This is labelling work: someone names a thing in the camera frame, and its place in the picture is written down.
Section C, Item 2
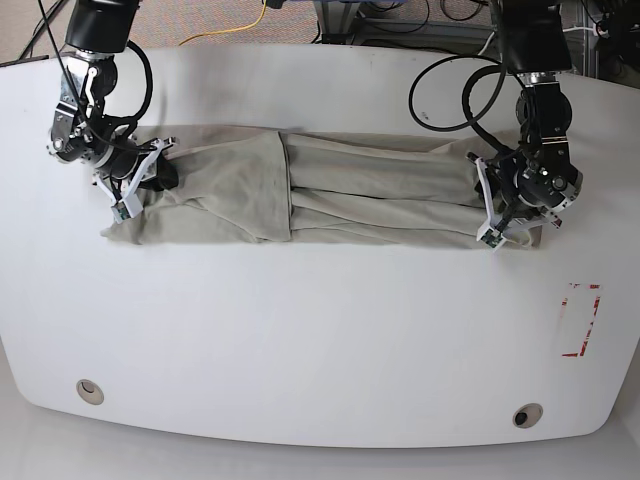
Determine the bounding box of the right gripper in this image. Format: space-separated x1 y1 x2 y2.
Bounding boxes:
89 137 179 205

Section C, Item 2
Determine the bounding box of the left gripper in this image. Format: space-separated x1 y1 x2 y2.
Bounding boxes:
466 152 562 235

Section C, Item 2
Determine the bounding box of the beige t-shirt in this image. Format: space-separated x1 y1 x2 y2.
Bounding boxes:
103 125 491 250

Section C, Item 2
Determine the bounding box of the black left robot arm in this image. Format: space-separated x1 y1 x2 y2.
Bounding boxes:
409 1 583 249

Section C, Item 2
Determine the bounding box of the red tape marking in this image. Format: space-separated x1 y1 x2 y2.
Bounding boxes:
555 283 603 358

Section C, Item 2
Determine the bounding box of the right table grommet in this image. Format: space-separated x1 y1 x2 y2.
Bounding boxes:
512 403 544 429

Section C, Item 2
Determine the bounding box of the table grommet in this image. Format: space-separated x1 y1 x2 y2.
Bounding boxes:
512 403 544 429
76 379 104 406

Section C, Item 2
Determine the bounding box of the left table grommet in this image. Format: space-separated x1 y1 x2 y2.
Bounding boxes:
76 379 104 406

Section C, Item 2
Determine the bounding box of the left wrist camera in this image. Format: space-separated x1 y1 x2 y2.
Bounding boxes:
476 224 507 250

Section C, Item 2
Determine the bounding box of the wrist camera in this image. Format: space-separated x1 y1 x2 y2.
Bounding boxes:
111 195 143 224
476 224 507 250

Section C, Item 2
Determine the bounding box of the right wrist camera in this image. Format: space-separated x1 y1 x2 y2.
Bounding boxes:
111 195 143 224

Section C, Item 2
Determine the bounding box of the yellow cable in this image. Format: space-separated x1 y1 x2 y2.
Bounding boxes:
178 0 266 46

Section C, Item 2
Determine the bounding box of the aluminium table leg frame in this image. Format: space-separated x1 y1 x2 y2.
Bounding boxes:
312 1 374 45

